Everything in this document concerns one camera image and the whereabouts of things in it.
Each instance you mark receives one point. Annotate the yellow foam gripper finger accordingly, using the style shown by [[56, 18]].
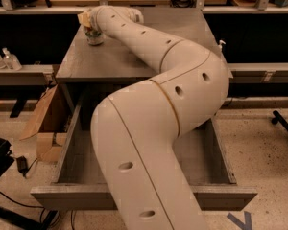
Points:
[[84, 19]]

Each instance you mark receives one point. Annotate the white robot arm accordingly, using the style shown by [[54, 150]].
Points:
[[134, 128]]

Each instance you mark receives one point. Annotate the grey open top drawer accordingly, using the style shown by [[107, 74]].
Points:
[[78, 183]]

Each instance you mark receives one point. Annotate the grey wooden cabinet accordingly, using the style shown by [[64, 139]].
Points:
[[118, 58]]

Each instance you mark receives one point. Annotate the clear sanitizer bottle right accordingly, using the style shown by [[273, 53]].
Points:
[[11, 60]]

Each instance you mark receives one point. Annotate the brown cardboard box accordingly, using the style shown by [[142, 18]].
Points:
[[47, 123]]

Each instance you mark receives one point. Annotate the small white pump bottle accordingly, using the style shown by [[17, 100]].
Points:
[[222, 45]]

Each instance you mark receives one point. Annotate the black power adapter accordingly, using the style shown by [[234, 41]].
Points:
[[22, 164]]

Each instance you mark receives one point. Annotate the black chair leg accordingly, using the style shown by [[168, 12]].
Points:
[[278, 118]]

